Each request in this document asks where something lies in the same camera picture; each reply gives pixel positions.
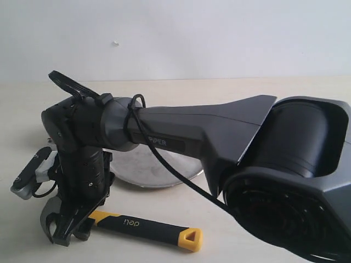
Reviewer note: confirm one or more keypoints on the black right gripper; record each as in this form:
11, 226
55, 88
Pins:
84, 181

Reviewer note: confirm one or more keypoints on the yellow black claw hammer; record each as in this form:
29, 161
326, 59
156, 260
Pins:
188, 238

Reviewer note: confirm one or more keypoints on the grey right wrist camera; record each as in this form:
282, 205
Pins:
38, 170

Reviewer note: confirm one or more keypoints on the round stainless steel plate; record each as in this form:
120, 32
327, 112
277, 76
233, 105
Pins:
141, 168

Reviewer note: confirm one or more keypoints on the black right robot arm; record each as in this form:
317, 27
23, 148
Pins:
280, 168

